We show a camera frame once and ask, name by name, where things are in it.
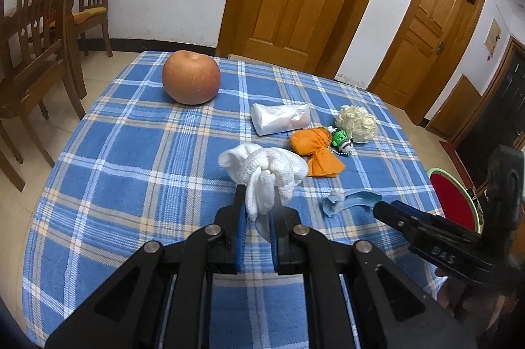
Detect beige wall electric box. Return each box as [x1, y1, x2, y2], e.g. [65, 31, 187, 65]
[485, 18, 503, 54]

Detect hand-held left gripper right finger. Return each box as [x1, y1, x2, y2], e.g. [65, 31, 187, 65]
[268, 189, 478, 349]

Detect red doormat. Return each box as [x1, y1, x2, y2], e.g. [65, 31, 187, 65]
[439, 142, 468, 181]

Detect red basin with green rim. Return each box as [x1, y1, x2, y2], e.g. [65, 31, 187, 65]
[427, 167, 484, 232]

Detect light blue plastic piece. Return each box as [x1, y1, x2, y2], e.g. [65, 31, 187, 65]
[321, 189, 383, 218]

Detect green toy keychain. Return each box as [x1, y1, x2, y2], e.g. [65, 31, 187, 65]
[330, 128, 355, 157]

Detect dark wooden chair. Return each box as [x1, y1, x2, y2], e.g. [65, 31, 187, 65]
[0, 0, 87, 191]

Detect blue plaid tablecloth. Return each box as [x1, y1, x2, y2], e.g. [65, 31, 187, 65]
[22, 51, 448, 349]

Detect white foam fruit net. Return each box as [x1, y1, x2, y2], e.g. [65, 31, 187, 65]
[217, 143, 309, 222]

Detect wooden wall panel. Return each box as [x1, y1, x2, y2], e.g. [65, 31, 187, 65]
[427, 75, 482, 140]

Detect cream foam fruit net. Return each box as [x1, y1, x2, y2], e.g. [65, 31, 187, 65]
[335, 105, 378, 143]

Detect white plastic packet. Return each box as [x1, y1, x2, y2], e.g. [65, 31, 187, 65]
[250, 102, 311, 136]

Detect black entrance door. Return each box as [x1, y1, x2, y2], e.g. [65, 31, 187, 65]
[451, 37, 525, 185]

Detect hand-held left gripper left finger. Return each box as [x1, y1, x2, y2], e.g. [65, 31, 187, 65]
[44, 185, 249, 349]

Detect orange crumpled wrapper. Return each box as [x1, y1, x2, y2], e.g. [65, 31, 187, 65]
[290, 126, 346, 178]

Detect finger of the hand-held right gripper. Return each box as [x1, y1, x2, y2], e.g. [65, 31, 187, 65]
[372, 200, 489, 280]

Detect person's right hand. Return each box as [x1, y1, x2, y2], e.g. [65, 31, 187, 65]
[434, 266, 467, 320]

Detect orange-red apple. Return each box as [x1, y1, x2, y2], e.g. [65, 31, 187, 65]
[161, 50, 221, 104]

